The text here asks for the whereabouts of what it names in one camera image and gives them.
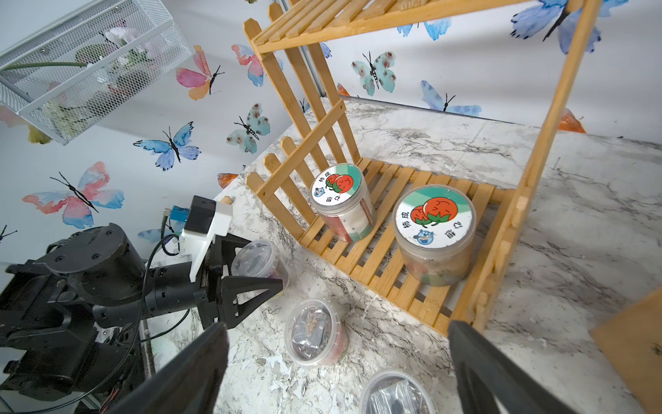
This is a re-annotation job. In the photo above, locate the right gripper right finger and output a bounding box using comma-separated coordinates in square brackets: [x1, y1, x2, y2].
[448, 321, 574, 413]

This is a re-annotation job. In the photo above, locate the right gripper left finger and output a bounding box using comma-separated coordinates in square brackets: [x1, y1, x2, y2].
[109, 323, 229, 413]

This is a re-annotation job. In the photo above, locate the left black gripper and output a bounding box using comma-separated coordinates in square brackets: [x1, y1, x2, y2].
[92, 234, 284, 329]

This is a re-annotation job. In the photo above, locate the purple label seed jar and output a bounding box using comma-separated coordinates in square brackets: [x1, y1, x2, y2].
[230, 240, 290, 289]

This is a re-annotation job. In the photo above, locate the yellow label seed jar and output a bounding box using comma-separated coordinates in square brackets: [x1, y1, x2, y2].
[360, 369, 438, 413]

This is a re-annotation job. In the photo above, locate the red label seed jar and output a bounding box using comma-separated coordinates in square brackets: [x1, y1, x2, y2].
[284, 298, 348, 367]

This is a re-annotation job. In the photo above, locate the two-tier wooden shelf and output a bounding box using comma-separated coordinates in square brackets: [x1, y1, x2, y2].
[243, 1, 603, 335]

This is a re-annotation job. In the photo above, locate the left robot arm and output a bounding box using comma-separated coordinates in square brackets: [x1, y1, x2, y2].
[1, 224, 284, 402]

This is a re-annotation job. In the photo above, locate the left tomato lid jar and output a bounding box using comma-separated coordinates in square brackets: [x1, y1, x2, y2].
[310, 163, 376, 243]

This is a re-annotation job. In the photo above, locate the tomato lid jar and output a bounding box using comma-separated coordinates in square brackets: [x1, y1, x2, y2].
[310, 163, 376, 243]
[392, 185, 478, 286]

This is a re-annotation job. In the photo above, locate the right tomato lid jar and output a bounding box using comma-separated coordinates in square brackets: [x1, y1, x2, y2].
[392, 185, 478, 286]

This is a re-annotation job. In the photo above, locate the wooden planter box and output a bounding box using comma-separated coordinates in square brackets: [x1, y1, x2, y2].
[591, 289, 661, 413]

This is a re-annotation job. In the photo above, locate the pink artificial flower stem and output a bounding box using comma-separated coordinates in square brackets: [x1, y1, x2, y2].
[1, 24, 165, 140]

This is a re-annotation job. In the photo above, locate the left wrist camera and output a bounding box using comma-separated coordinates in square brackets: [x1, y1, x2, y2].
[179, 196, 233, 282]

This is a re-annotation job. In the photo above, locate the white mesh wall basket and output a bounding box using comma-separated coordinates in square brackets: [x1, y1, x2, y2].
[1, 1, 193, 145]

